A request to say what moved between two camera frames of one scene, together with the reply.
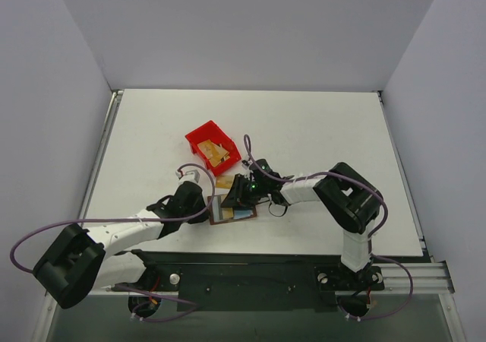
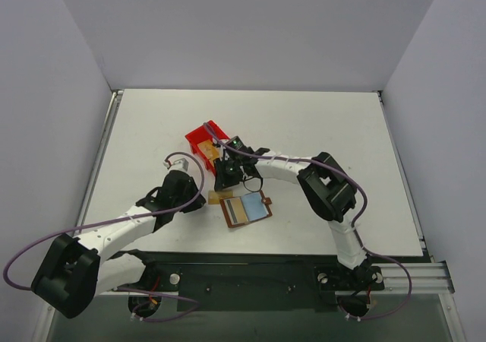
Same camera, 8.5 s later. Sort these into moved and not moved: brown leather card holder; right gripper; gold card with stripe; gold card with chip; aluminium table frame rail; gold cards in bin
Moved: right gripper; gold card with chip; brown leather card holder; gold card with stripe
Not moved: aluminium table frame rail; gold cards in bin
